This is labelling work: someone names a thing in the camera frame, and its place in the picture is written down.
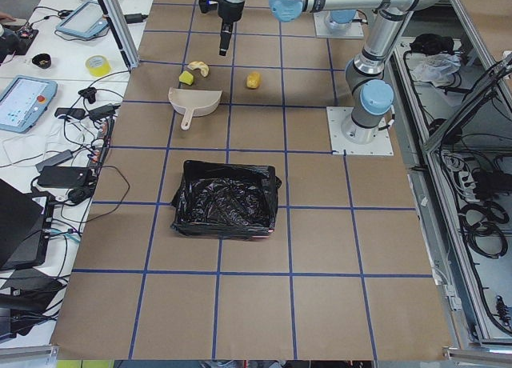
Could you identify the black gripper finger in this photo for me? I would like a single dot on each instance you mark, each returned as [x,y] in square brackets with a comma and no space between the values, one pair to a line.
[226,32]

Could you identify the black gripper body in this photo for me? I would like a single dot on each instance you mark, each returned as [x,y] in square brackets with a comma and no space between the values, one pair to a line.
[230,9]

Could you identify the beige plastic dustpan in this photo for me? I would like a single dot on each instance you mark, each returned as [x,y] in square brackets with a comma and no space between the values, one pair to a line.
[193,103]

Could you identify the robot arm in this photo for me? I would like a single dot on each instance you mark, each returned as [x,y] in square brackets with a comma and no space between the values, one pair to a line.
[367,67]

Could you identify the bin with black bag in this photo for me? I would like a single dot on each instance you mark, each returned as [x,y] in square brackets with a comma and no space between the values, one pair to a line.
[226,200]

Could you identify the braided bread piece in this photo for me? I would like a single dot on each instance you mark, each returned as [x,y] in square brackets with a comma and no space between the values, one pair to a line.
[202,67]

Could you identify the yellow potato toy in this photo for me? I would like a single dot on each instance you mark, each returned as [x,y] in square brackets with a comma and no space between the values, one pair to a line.
[253,80]

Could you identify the yellow green sponge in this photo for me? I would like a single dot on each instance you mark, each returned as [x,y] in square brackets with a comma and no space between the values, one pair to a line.
[186,77]

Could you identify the yellow tape roll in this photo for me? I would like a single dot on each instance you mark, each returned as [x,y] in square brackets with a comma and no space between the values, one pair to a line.
[98,66]

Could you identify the blue teach pendant tablet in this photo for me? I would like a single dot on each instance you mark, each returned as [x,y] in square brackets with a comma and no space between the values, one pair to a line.
[85,23]

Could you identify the black power adapter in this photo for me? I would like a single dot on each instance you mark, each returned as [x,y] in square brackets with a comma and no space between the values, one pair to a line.
[102,112]

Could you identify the black small bowl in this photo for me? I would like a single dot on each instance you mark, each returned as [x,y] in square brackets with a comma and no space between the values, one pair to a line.
[42,60]

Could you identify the crumpled white cloth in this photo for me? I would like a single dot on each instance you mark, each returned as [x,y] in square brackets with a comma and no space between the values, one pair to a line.
[439,69]

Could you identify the black power brick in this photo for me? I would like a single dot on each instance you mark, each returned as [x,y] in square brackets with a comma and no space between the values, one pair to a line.
[64,176]

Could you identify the black laptop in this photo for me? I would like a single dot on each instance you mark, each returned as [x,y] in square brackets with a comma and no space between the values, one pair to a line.
[25,227]

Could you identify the aluminium frame post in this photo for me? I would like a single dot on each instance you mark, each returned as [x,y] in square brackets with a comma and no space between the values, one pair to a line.
[116,20]

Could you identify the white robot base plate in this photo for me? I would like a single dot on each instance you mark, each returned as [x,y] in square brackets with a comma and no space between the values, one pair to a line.
[346,138]

